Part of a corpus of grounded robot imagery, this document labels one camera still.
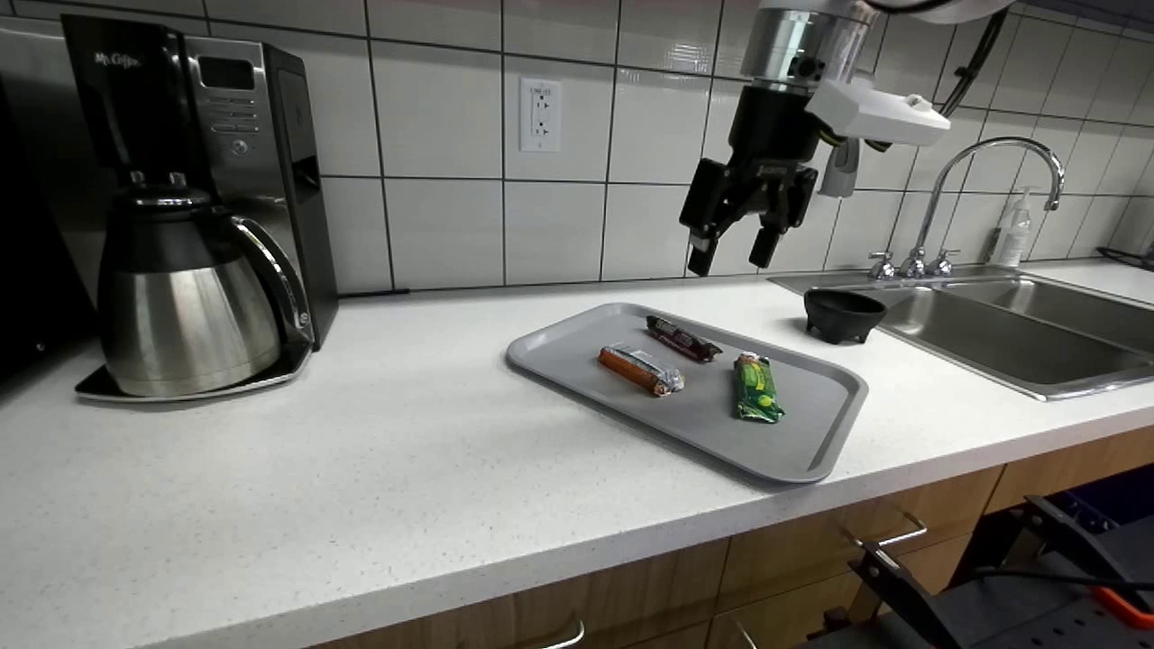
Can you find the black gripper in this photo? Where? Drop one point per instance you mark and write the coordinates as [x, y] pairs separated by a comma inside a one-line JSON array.
[[771, 155]]

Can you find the green granola bar packet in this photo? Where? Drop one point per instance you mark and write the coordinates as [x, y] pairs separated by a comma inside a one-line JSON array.
[[759, 386]]

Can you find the small silver object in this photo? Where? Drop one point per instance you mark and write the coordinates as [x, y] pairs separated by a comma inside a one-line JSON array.
[[635, 371]]

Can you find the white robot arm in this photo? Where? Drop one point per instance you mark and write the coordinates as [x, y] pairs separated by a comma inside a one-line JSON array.
[[794, 41]]

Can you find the grey plastic tray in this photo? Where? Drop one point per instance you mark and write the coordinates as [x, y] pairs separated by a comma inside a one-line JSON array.
[[699, 410]]

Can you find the black bowl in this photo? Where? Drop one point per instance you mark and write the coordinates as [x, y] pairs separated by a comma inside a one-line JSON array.
[[845, 318]]

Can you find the clear soap bottle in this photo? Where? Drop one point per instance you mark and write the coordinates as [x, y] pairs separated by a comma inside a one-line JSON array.
[[1010, 236]]

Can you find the stainless steel sink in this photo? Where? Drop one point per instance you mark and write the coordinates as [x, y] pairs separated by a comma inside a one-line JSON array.
[[1021, 344]]

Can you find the wooden base cabinet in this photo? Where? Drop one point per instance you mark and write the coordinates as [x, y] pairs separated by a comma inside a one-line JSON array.
[[794, 562]]

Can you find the black coffee maker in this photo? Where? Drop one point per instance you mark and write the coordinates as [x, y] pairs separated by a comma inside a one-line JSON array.
[[256, 133]]

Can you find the steel coffee carafe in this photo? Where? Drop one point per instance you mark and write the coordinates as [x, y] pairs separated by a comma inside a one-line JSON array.
[[182, 313]]

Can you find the black microwave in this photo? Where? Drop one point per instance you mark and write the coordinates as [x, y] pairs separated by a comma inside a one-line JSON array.
[[29, 264]]

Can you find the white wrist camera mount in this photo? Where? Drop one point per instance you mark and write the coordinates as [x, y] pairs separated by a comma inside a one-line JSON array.
[[877, 118]]

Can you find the white wall outlet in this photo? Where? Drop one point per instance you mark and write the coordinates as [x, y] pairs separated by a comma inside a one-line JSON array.
[[541, 115]]

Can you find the black robot cart frame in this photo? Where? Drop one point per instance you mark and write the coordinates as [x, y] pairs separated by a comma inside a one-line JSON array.
[[1057, 563]]

